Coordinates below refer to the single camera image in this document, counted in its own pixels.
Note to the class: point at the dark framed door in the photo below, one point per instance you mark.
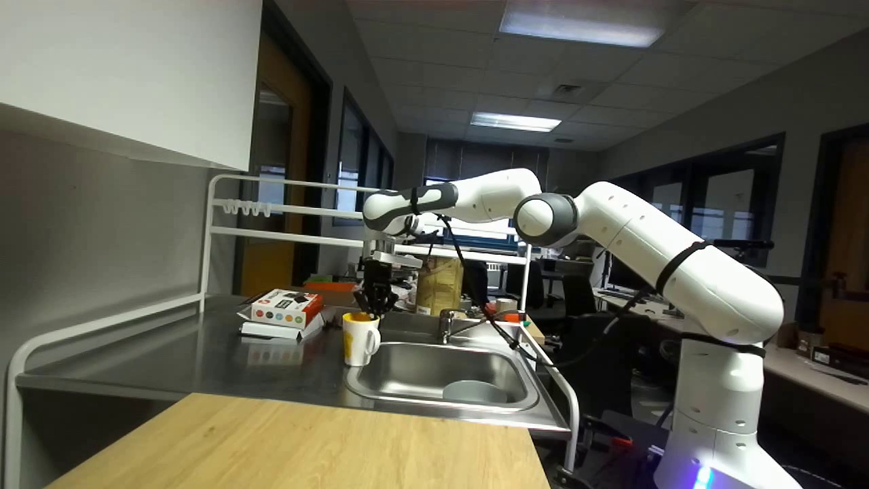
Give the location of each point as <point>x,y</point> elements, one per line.
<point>843,246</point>

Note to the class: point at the office desk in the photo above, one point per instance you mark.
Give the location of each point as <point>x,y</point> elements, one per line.
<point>814,368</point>

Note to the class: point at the colourful small box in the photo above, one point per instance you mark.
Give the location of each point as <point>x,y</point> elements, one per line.
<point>285,307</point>

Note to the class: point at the ceiling air vent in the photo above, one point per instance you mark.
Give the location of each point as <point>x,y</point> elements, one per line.
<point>566,91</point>

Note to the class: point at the white mug yellow inside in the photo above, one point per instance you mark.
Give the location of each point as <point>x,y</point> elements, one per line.
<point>360,343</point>

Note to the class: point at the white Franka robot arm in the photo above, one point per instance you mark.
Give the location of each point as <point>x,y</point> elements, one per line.
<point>688,261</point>

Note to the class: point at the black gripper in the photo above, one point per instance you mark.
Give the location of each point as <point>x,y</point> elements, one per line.
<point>376,272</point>

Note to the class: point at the light blue bowl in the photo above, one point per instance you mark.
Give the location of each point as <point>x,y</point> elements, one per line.
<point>476,392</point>

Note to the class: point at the flat white box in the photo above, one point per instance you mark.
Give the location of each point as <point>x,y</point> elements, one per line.
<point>273,329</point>

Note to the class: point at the chrome sink faucet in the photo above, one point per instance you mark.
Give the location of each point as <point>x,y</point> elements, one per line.
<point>452,325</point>

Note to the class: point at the small red object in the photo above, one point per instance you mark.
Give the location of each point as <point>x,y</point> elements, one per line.
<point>508,313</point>

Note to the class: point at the stainless steel sink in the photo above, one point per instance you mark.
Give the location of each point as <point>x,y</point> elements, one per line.
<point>425,371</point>

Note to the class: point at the white wall cabinet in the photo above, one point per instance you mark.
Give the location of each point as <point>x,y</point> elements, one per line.
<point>125,71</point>

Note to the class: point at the brown wooden door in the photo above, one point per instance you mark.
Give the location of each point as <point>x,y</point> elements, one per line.
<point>279,181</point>

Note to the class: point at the orange tray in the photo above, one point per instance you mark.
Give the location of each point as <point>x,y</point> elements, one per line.
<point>330,288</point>

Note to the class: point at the yellow sponge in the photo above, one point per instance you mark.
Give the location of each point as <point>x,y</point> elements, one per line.
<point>437,287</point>

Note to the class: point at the large ceiling light panel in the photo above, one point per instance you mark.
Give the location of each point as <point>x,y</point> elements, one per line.
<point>578,23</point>

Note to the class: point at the small ceiling light panel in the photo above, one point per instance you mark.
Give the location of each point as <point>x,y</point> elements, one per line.
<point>514,124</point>

